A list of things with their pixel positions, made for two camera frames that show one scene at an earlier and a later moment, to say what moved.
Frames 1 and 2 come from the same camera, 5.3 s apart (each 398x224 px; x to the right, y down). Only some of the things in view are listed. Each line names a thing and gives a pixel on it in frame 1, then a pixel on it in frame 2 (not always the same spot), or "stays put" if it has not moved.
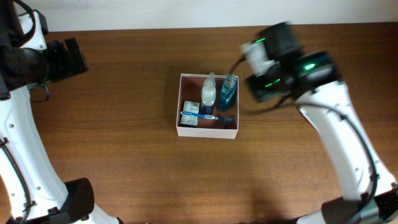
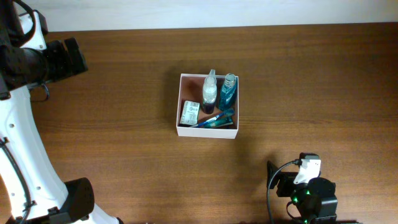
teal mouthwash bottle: (227, 94) stays put
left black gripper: (57, 50) stays put
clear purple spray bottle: (208, 94) stays put
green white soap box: (189, 106) stays put
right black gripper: (255, 85) → (288, 178)
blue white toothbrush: (210, 116) → (227, 112)
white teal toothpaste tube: (311, 121) → (221, 122)
